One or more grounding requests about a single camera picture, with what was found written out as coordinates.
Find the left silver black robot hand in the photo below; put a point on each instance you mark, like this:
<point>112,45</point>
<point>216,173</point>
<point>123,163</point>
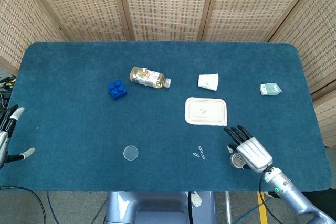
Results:
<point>14,116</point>

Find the white paper cup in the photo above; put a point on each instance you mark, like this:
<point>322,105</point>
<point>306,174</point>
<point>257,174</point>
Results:
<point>208,82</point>

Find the white perforated bracket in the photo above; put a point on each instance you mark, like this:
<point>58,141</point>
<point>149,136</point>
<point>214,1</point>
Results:
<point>196,200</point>

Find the white lidded lunch box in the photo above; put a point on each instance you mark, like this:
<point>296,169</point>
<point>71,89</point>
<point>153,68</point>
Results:
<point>204,117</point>

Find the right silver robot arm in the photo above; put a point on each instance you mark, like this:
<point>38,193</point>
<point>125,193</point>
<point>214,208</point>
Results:
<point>288,192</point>

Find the green white tissue pack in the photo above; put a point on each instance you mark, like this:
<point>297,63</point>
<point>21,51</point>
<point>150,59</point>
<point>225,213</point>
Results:
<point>270,89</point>

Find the metal table leg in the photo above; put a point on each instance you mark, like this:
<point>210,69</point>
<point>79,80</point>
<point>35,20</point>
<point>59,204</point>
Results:
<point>228,208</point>

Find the blue building block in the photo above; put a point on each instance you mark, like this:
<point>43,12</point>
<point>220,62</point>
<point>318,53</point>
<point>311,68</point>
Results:
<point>118,93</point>

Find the blue grey robot torso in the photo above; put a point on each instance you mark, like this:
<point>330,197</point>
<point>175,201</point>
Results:
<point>157,208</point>

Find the tea bottle with label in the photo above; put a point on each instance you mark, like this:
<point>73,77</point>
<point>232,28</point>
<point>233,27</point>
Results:
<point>147,77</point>

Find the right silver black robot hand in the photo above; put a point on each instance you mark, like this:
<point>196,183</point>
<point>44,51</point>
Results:
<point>254,154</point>

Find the round clear paper clip box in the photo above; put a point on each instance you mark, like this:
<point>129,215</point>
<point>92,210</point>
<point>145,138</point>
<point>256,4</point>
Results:
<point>235,161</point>

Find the woven folding screen panel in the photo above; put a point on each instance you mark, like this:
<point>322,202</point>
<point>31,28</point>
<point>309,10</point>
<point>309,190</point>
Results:
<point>262,3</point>
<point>78,3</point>
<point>15,24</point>
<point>326,119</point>
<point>315,24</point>
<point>168,3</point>

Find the round clear plastic lid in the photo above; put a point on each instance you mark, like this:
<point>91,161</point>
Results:
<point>130,153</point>

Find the blue felt table cover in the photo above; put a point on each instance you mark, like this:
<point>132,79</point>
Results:
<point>78,129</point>

